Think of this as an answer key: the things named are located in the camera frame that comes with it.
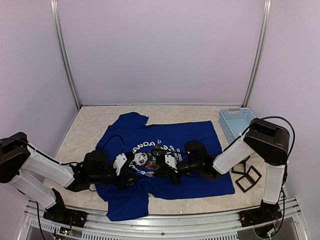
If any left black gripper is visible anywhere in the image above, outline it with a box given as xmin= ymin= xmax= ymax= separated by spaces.
xmin=89 ymin=167 xmax=141 ymax=191

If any blue printed t-shirt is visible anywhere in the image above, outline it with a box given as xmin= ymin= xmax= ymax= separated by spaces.
xmin=96 ymin=112 xmax=235 ymax=221

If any black display box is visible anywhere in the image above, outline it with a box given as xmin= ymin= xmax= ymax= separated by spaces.
xmin=231 ymin=156 xmax=250 ymax=175
xmin=235 ymin=165 xmax=262 ymax=193

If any round brooch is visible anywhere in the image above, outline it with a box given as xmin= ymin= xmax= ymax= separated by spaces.
xmin=145 ymin=171 xmax=154 ymax=177

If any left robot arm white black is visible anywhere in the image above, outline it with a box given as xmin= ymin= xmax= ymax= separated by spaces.
xmin=0 ymin=132 xmax=140 ymax=223

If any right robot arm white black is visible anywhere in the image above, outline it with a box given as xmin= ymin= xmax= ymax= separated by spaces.
xmin=150 ymin=116 xmax=296 ymax=222

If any light blue plastic basket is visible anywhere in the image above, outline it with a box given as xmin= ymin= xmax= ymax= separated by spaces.
xmin=219 ymin=107 xmax=256 ymax=144

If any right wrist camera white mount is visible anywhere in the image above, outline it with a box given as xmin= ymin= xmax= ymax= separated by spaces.
xmin=155 ymin=149 xmax=178 ymax=170

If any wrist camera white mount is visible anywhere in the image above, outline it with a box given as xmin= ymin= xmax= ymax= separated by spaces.
xmin=155 ymin=149 xmax=178 ymax=170
xmin=112 ymin=151 xmax=135 ymax=176

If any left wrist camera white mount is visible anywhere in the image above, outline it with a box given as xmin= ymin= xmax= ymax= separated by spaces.
xmin=112 ymin=151 xmax=135 ymax=176

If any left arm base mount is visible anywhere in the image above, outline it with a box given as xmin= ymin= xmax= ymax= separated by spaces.
xmin=43 ymin=188 xmax=88 ymax=228

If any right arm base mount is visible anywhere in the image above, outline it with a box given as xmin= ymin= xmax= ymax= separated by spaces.
xmin=239 ymin=200 xmax=283 ymax=228

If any front aluminium rail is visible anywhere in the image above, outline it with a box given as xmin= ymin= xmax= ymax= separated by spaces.
xmin=17 ymin=198 xmax=309 ymax=240

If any left aluminium frame post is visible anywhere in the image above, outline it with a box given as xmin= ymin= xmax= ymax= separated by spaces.
xmin=49 ymin=0 xmax=82 ymax=112

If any aluminium frame post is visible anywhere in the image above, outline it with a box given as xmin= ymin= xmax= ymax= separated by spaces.
xmin=49 ymin=0 xmax=82 ymax=112
xmin=241 ymin=0 xmax=272 ymax=108

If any right aluminium frame post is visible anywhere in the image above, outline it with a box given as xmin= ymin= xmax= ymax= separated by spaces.
xmin=241 ymin=0 xmax=272 ymax=108

